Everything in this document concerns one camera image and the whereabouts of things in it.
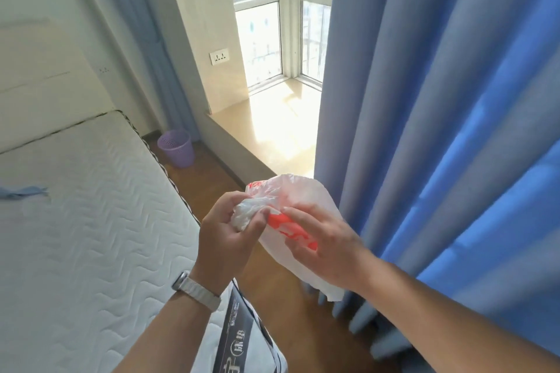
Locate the person's right hand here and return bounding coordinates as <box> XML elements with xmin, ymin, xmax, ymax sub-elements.
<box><xmin>280</xmin><ymin>206</ymin><xmax>373</xmax><ymax>295</ymax></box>

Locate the person's left hand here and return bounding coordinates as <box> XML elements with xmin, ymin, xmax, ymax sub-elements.
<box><xmin>192</xmin><ymin>191</ymin><xmax>271</xmax><ymax>289</ymax></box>

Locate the white red-printed plastic bag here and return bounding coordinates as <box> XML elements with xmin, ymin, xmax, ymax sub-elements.
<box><xmin>230</xmin><ymin>174</ymin><xmax>346</xmax><ymax>303</ymax></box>

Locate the person's left forearm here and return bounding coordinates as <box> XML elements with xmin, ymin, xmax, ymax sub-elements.
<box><xmin>113</xmin><ymin>286</ymin><xmax>220</xmax><ymax>373</ymax></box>

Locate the person's right forearm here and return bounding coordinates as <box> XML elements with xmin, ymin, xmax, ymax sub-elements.
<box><xmin>350</xmin><ymin>250</ymin><xmax>560</xmax><ymax>373</ymax></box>

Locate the silver wristwatch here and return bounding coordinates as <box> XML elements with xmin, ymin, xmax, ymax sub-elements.
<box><xmin>171</xmin><ymin>270</ymin><xmax>223</xmax><ymax>313</ymax></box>

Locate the beige stone window sill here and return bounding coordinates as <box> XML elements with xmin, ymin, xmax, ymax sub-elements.
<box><xmin>205</xmin><ymin>77</ymin><xmax>323</xmax><ymax>189</ymax></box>

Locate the purple plastic wastebasket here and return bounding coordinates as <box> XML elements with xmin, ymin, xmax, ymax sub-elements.
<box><xmin>157</xmin><ymin>129</ymin><xmax>196</xmax><ymax>169</ymax></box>

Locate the dark mattress label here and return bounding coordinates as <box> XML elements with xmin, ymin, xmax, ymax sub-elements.
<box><xmin>213</xmin><ymin>280</ymin><xmax>281</xmax><ymax>373</ymax></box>

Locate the white quilted mattress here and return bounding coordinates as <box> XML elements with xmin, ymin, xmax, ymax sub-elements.
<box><xmin>0</xmin><ymin>110</ymin><xmax>289</xmax><ymax>373</ymax></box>

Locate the wide blue curtain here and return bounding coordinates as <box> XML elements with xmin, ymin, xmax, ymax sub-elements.
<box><xmin>313</xmin><ymin>0</ymin><xmax>560</xmax><ymax>373</ymax></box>

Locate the white framed window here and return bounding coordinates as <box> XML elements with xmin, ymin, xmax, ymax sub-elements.
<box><xmin>223</xmin><ymin>0</ymin><xmax>338</xmax><ymax>92</ymax></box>

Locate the narrow blue curtain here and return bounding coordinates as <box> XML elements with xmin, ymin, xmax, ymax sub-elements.
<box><xmin>93</xmin><ymin>0</ymin><xmax>203</xmax><ymax>142</ymax></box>

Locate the blue fabric strip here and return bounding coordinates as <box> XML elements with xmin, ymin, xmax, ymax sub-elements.
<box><xmin>0</xmin><ymin>185</ymin><xmax>50</xmax><ymax>201</ymax></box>

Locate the cream bed headboard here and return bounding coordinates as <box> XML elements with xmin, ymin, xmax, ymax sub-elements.
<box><xmin>0</xmin><ymin>18</ymin><xmax>116</xmax><ymax>155</ymax></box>

